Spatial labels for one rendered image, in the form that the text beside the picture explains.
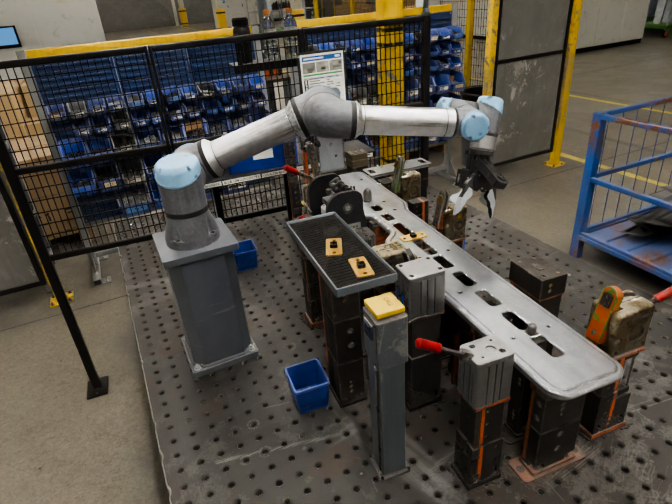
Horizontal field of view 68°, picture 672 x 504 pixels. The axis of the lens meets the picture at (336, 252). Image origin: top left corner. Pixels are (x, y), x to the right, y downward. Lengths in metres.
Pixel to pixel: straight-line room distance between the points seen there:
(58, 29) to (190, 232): 6.86
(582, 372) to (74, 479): 2.01
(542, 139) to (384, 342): 4.32
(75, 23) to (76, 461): 6.48
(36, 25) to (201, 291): 6.93
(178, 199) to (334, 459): 0.76
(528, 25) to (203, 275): 3.80
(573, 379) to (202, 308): 0.96
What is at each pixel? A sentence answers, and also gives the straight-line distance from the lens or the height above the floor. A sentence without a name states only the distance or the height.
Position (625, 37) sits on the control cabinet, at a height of 0.17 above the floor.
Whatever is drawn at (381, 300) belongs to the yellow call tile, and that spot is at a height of 1.16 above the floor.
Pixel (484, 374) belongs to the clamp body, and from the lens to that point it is 1.01.
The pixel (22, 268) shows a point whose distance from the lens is 3.67.
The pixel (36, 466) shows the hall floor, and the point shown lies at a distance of 2.62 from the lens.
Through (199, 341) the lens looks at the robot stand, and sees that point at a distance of 1.53.
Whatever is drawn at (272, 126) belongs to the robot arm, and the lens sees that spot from 1.43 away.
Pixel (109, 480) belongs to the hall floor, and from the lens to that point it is 2.40.
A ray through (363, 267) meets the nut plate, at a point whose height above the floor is 1.16.
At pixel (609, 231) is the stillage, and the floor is 0.16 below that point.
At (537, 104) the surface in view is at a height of 0.63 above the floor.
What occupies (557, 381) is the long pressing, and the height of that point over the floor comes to 1.00.
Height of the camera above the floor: 1.70
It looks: 28 degrees down
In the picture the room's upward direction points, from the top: 5 degrees counter-clockwise
